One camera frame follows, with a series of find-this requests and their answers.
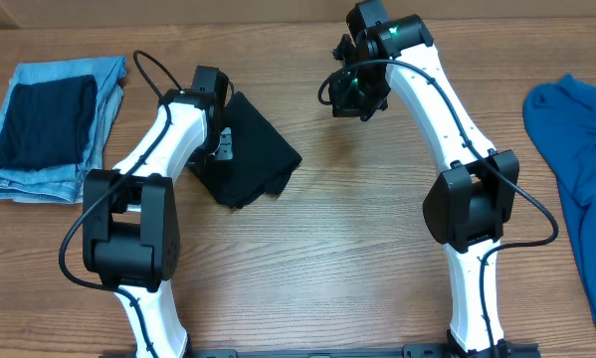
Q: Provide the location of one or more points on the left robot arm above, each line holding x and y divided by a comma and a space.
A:
131, 237

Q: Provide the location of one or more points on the blue t-shirt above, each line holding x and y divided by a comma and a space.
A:
560, 120

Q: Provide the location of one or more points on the folded dark navy shirt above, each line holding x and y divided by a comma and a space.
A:
47, 124

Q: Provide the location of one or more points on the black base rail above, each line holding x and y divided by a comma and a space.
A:
407, 351

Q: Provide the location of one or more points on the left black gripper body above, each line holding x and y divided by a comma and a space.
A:
210, 162

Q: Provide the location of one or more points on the black t-shirt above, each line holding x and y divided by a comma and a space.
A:
253, 158

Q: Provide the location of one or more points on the folded light blue jeans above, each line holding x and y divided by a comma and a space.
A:
64, 184

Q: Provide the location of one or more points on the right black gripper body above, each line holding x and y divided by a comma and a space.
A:
341, 48

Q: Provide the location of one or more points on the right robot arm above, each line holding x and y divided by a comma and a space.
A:
472, 196

